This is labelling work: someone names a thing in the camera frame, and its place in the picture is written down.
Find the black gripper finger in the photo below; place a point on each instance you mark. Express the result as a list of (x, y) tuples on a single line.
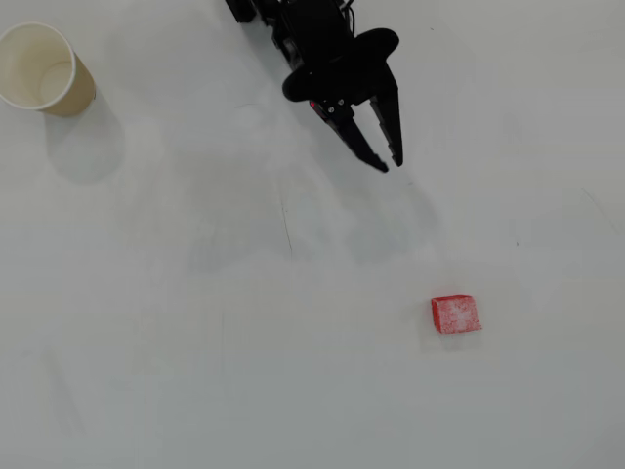
[(390, 117), (351, 134)]

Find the red foam cube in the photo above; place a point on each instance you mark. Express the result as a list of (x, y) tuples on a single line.
[(456, 316)]

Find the beige paper cup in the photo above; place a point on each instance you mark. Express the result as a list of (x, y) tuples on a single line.
[(29, 63)]

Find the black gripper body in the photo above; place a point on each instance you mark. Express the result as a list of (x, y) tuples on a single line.
[(367, 85)]

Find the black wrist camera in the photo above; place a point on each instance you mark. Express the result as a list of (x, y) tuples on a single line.
[(356, 63)]

